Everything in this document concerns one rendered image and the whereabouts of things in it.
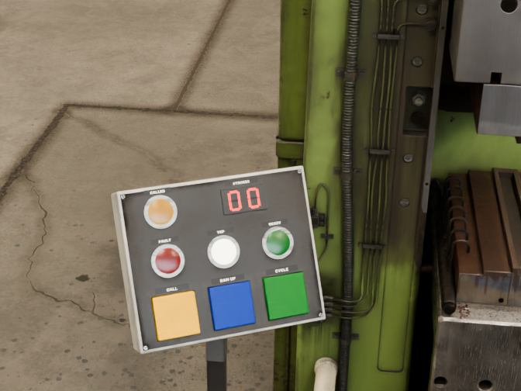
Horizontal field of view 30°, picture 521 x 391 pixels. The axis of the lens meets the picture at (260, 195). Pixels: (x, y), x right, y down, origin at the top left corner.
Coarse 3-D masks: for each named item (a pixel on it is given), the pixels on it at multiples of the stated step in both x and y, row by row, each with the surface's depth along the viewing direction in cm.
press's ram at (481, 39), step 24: (456, 0) 172; (480, 0) 159; (504, 0) 159; (456, 24) 169; (480, 24) 161; (504, 24) 161; (456, 48) 166; (480, 48) 163; (504, 48) 163; (456, 72) 166; (480, 72) 165; (504, 72) 165
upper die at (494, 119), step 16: (496, 80) 168; (480, 96) 169; (496, 96) 167; (512, 96) 166; (480, 112) 169; (496, 112) 168; (512, 112) 168; (480, 128) 170; (496, 128) 170; (512, 128) 169
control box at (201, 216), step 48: (144, 192) 167; (192, 192) 169; (240, 192) 171; (288, 192) 174; (144, 240) 166; (192, 240) 168; (240, 240) 171; (144, 288) 166; (192, 288) 168; (144, 336) 165; (192, 336) 168
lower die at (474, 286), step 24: (504, 168) 219; (456, 192) 213; (480, 192) 211; (480, 216) 201; (504, 216) 200; (480, 240) 193; (504, 240) 193; (456, 264) 191; (480, 264) 187; (504, 264) 186; (456, 288) 188; (480, 288) 186; (504, 288) 185
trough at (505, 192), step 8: (504, 176) 218; (512, 176) 217; (504, 184) 215; (512, 184) 215; (504, 192) 212; (512, 192) 212; (504, 200) 209; (512, 200) 209; (512, 208) 206; (520, 208) 204; (512, 216) 202; (520, 216) 202; (512, 224) 200; (520, 224) 200; (512, 232) 197; (520, 232) 197; (512, 240) 194; (520, 240) 194; (520, 248) 191; (520, 256) 189; (520, 264) 186; (520, 272) 184
